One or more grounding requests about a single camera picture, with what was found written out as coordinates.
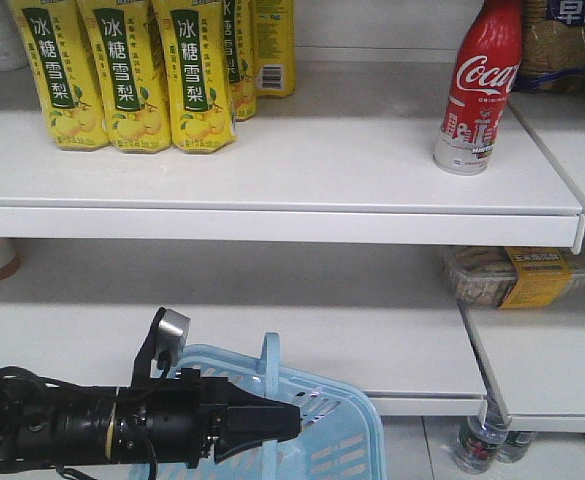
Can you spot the red Coca-Cola bottle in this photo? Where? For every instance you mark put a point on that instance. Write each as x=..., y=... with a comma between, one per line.
x=484, y=74

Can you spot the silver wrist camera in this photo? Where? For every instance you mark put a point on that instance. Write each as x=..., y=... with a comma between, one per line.
x=163, y=344

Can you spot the clear water bottle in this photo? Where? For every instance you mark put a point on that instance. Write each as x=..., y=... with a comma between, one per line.
x=478, y=442

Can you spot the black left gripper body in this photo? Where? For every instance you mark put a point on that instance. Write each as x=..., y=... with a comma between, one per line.
x=169, y=420

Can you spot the white left shelf unit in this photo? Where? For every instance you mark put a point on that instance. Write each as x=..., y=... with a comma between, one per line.
x=322, y=223

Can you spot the yellow label cookie tray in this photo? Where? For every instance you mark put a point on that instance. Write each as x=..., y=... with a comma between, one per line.
x=512, y=277

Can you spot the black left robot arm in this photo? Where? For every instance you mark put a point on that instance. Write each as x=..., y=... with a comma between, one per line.
x=50, y=424

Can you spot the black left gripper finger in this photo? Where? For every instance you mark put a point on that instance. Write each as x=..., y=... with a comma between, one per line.
x=245, y=421

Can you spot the light blue plastic basket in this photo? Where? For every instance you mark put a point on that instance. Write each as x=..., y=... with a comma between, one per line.
x=342, y=433

